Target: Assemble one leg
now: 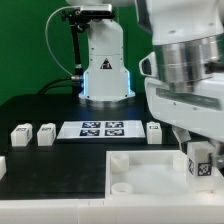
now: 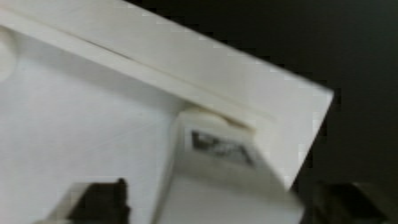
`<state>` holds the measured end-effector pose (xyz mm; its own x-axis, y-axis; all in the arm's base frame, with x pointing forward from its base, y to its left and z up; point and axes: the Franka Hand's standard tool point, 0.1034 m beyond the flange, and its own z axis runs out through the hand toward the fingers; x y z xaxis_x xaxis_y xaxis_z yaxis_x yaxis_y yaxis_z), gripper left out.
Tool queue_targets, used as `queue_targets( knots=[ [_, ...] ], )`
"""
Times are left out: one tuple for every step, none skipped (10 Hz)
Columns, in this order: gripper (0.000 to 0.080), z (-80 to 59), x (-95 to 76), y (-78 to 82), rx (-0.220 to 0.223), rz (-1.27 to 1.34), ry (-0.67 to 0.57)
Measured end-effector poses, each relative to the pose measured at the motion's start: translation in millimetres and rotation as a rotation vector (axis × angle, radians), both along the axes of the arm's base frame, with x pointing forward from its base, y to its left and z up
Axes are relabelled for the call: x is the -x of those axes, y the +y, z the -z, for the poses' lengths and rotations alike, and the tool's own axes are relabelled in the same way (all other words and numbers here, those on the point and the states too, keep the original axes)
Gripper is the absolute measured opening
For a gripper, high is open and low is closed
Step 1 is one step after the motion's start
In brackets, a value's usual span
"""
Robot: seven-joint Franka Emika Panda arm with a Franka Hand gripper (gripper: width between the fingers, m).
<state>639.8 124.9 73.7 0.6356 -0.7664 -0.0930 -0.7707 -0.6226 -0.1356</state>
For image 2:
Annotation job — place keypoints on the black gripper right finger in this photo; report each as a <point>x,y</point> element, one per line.
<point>350,203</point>

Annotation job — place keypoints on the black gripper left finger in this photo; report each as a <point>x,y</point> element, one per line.
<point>92,204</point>

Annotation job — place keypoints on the white leg with tag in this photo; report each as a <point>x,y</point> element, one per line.
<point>220,187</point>

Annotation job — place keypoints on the white square tabletop part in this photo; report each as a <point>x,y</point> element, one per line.
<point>87,108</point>

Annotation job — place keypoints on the white L-shaped obstacle fence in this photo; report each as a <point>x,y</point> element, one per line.
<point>144,46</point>

